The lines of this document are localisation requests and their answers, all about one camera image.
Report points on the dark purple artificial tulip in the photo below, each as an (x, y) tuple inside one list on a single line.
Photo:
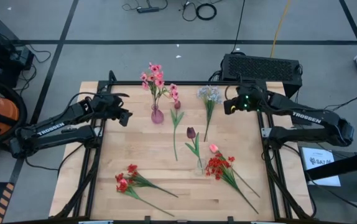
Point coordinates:
[(191, 132)]

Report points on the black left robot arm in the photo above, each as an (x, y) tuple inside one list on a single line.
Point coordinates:
[(54, 127)]

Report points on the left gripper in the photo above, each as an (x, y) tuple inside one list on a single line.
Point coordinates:
[(110, 107)]

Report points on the black perforated computer case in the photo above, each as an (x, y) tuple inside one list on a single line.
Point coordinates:
[(259, 67)]

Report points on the pink artificial flower spray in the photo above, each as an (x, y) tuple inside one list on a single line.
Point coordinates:
[(159, 82)]

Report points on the pink glass vase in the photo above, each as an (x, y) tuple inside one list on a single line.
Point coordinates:
[(157, 117)]

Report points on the black aluminium table frame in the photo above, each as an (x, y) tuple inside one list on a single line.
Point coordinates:
[(181, 83)]

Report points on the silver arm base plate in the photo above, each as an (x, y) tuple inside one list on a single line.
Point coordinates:
[(266, 132)]

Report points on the clear glass vase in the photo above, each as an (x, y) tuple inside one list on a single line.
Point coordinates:
[(201, 170)]

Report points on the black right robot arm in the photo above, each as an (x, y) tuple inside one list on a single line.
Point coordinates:
[(309, 117)]

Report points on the magenta artificial tulip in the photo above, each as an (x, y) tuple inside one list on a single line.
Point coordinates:
[(177, 105)]

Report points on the red artificial flower spray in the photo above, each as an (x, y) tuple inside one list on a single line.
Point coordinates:
[(122, 186), (216, 163), (132, 168)]

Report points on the orange and black vacuum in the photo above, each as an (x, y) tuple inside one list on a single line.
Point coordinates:
[(1, 109)]

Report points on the grey side stand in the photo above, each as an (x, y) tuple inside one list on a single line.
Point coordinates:
[(349, 199)]

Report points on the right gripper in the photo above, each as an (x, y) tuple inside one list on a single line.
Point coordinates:
[(250, 98)]

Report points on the black beam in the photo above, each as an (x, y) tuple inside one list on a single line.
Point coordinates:
[(352, 163)]

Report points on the white artificial flower spray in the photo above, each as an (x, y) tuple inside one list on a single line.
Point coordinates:
[(209, 93)]

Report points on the black power strip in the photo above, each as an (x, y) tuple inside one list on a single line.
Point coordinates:
[(148, 10)]

